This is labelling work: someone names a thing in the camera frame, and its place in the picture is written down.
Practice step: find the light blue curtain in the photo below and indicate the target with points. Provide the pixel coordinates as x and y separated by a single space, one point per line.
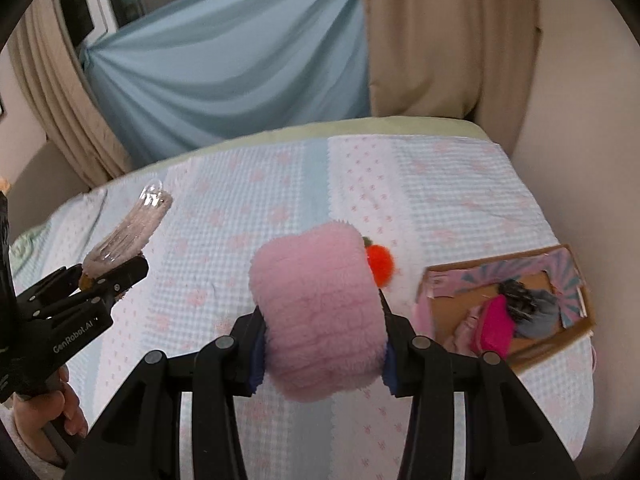
199 72

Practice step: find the cardboard box pink flaps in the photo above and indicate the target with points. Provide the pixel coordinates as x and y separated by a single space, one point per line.
450 298

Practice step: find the black white knit sock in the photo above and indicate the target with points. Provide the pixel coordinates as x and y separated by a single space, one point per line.
520 303

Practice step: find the person left hand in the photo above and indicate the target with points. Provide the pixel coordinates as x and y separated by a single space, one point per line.
30 417

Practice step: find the pink fluffy sock roll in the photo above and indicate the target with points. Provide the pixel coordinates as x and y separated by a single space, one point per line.
325 328

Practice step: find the orange plush fruit toy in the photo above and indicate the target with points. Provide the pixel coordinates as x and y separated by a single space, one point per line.
381 262

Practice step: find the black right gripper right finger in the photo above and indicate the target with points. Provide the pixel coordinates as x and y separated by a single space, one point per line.
418 368

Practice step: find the pink zip pouch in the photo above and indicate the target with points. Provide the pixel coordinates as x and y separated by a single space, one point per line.
495 328

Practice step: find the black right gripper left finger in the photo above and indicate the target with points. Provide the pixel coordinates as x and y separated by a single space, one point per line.
231 365

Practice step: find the grey fluffy sock roll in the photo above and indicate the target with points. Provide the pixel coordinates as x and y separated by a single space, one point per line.
541 324

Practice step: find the beige curtain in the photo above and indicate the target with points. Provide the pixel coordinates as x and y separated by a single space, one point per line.
461 59

